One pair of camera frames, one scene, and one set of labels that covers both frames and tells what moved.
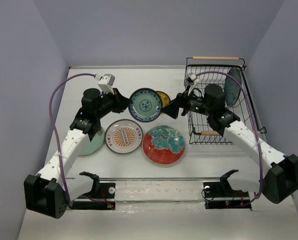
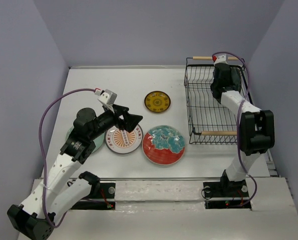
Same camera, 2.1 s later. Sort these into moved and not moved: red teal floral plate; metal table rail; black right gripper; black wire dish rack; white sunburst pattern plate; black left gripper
Moved: black right gripper; black left gripper
Not moved: red teal floral plate; metal table rail; black wire dish rack; white sunburst pattern plate
